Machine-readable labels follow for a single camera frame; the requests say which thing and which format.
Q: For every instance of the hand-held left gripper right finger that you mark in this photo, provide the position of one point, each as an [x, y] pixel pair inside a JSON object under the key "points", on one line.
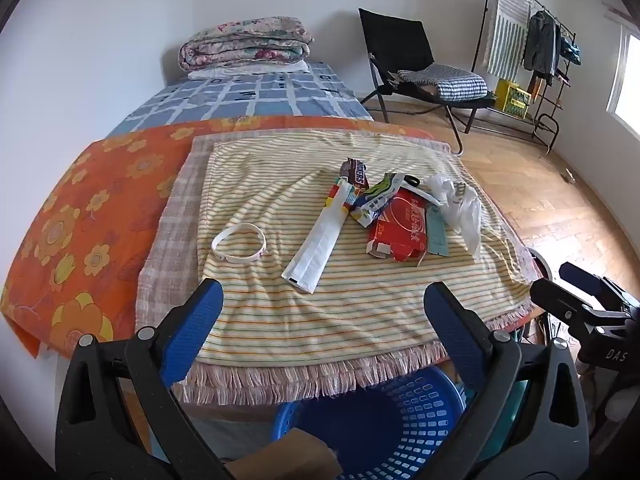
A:
{"points": [[452, 330]]}

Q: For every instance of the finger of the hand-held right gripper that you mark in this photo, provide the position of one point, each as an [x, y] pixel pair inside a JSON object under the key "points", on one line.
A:
{"points": [[580, 277], [560, 300]]}

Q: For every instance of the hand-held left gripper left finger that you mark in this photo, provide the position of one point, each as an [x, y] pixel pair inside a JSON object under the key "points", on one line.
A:
{"points": [[200, 325]]}

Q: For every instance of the red snack bag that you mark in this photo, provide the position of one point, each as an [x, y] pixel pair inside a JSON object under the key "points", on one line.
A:
{"points": [[405, 220]]}

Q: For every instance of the white plastic bag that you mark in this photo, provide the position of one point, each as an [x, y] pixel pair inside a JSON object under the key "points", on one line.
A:
{"points": [[462, 210]]}

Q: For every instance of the blue plastic laundry basket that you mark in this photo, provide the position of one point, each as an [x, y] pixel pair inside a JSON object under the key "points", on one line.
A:
{"points": [[370, 425]]}

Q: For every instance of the long white paper bag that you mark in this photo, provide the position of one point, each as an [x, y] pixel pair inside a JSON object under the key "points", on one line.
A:
{"points": [[315, 250]]}

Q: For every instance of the green white snack wrapper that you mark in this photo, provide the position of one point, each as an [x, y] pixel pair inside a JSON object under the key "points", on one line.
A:
{"points": [[372, 205]]}

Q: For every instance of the yellow striped cloth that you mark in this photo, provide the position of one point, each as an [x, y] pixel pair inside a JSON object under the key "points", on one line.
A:
{"points": [[280, 320]]}

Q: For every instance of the plaid fringed cloth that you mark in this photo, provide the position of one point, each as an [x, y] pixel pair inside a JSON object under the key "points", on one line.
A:
{"points": [[170, 240]]}

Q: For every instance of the teal paper tag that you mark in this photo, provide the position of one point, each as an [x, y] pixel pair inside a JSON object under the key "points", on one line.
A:
{"points": [[436, 235]]}

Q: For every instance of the small floor object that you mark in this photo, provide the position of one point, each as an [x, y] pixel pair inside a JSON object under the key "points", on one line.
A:
{"points": [[568, 175]]}

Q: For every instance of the orange floral blanket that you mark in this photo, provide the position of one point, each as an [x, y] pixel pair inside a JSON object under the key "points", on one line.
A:
{"points": [[90, 220]]}

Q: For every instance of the brown cardboard piece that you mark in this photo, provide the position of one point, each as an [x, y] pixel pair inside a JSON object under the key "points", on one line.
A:
{"points": [[300, 455]]}

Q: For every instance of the black clothes rack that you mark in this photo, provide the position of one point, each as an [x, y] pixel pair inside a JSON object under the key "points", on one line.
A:
{"points": [[550, 105]]}

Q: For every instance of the brown candy wrapper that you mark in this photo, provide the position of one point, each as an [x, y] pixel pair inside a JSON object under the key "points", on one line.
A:
{"points": [[355, 172]]}

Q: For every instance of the yellow plastic crate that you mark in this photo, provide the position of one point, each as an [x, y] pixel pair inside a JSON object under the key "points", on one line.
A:
{"points": [[514, 97]]}

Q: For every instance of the window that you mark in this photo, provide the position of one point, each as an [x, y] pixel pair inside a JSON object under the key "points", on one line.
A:
{"points": [[627, 85]]}

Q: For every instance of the blue hanging garment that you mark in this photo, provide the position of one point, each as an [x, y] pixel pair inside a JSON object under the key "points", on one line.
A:
{"points": [[571, 51]]}

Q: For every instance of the blue checked bed sheet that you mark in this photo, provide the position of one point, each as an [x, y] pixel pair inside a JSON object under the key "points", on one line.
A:
{"points": [[260, 100]]}

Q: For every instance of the checkered folded cloth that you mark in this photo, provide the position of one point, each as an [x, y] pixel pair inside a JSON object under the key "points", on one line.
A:
{"points": [[450, 82]]}

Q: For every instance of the dark hanging jacket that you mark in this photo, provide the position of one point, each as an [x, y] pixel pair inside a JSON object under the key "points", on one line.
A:
{"points": [[542, 45]]}

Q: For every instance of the white folded cloth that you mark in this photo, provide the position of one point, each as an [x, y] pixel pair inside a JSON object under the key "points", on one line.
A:
{"points": [[250, 71]]}

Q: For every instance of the green striped towel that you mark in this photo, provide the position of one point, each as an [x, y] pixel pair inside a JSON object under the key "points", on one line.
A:
{"points": [[507, 25]]}

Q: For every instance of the folded floral quilt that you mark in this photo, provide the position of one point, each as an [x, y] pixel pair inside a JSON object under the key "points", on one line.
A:
{"points": [[245, 42]]}

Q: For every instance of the black folding chair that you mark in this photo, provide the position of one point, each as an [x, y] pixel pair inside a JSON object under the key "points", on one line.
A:
{"points": [[395, 40]]}

